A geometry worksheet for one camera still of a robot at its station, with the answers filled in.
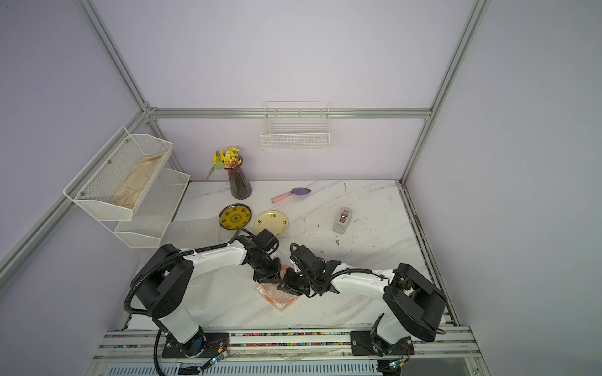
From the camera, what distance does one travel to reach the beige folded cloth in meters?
0.75

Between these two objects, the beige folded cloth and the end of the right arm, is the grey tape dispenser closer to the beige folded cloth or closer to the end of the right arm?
the end of the right arm

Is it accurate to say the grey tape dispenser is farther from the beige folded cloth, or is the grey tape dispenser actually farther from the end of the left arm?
the beige folded cloth
